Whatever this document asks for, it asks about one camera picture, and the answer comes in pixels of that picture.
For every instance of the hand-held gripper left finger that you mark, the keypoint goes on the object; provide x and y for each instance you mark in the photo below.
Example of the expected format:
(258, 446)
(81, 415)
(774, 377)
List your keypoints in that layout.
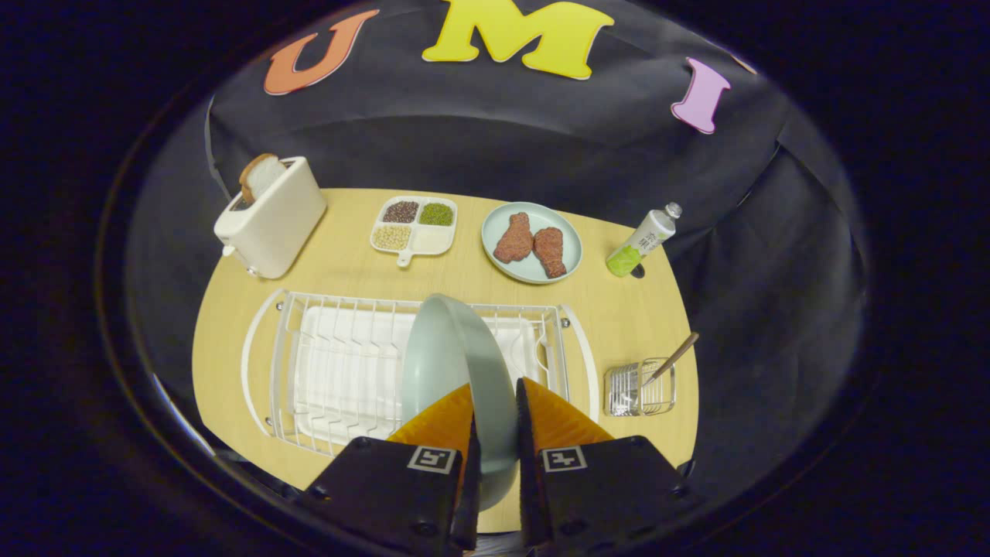
(387, 487)

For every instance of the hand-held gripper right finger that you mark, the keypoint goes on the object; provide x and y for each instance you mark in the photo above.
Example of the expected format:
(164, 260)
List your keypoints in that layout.
(595, 487)

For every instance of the pale green plate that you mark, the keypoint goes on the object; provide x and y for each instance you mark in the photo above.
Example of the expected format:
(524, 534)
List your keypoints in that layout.
(448, 348)

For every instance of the pale blue food plate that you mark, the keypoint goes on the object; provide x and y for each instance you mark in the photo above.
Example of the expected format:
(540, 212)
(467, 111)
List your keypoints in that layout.
(534, 272)

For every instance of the fried chicken piece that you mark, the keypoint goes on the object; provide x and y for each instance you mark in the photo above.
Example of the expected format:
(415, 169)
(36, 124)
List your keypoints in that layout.
(513, 240)
(550, 251)

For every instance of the green drink bottle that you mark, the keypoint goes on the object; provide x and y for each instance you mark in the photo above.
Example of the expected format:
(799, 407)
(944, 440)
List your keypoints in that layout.
(642, 241)

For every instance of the white divided grain tray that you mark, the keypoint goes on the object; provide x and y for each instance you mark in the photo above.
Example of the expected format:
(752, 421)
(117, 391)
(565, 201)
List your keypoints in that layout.
(429, 240)

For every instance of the white toaster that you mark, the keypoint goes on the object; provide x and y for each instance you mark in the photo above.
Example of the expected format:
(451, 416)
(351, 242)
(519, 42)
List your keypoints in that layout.
(274, 224)

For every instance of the toasted bread slice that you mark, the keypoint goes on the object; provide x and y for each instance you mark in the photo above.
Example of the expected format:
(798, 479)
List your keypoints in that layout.
(261, 176)

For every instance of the black backdrop cloth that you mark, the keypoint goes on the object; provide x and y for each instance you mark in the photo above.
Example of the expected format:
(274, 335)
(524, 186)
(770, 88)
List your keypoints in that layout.
(464, 139)

